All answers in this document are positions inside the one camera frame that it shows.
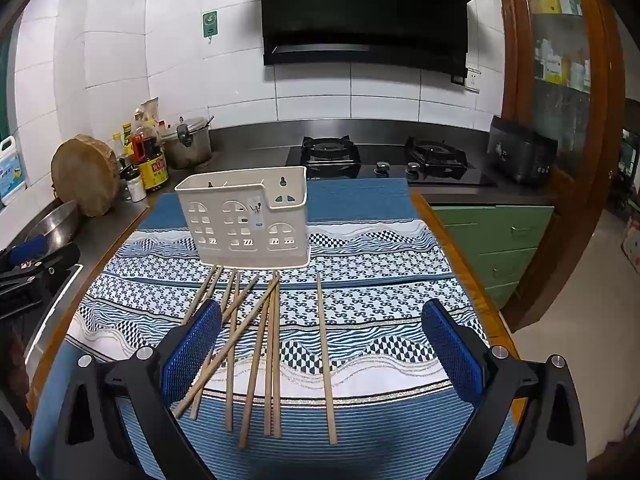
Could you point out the black countertop appliance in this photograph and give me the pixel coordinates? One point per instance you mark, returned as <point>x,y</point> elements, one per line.
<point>520,152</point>

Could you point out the wooden glass door cabinet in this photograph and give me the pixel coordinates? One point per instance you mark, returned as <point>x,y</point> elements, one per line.
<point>515,85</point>

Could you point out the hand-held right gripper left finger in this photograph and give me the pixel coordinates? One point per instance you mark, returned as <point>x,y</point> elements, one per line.
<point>192,355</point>

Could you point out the white wall socket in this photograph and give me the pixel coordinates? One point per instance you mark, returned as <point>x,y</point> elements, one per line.
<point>473,80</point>

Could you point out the steel pressure cooker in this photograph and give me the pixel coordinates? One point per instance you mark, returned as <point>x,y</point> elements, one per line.
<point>192,147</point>

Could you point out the clear food package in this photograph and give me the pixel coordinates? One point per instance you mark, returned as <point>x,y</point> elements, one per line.
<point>150,109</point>

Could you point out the black cap white shaker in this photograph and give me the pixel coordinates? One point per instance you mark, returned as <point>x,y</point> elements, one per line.
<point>135,187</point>

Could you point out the steel bowl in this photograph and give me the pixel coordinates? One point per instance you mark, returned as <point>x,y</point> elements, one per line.
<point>55,222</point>

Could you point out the blue patterned tablecloth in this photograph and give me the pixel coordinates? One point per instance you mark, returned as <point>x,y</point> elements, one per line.
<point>350,310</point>

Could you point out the red white printed bag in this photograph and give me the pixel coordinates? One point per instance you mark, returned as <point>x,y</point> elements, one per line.
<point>632,245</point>

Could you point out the black range hood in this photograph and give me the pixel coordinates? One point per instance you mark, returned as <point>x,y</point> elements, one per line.
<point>365,10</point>

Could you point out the bunch of wooden chopsticks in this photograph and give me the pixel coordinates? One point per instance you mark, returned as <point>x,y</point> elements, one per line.
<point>326,360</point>

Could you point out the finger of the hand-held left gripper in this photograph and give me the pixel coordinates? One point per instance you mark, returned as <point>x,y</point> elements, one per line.
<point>30,249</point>
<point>55,262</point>

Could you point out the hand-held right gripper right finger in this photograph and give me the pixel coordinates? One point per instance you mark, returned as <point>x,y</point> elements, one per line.
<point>450,355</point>

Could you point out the large soy sauce bottle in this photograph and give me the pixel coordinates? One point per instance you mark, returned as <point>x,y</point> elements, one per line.
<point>152,170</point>

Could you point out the green drawer cabinet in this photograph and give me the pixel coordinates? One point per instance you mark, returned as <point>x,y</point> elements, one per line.
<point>480,230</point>

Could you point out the round wooden cutting board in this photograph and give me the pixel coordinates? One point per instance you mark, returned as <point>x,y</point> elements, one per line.
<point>82,177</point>

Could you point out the green window frame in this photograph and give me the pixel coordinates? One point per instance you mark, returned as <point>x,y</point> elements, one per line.
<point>4,90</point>

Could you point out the green wall hook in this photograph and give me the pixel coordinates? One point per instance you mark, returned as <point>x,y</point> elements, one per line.
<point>211,24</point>

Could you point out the white detergent jug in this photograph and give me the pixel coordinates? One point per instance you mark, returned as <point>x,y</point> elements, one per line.
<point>10,175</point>

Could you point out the white plastic utensil holder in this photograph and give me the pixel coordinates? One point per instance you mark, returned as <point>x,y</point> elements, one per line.
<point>240,220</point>

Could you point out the yellow cap sauce bottle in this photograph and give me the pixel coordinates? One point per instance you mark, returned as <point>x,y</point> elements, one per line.
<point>117,146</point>

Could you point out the black gas stove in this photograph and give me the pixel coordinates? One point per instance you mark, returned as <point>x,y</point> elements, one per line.
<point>375,152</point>

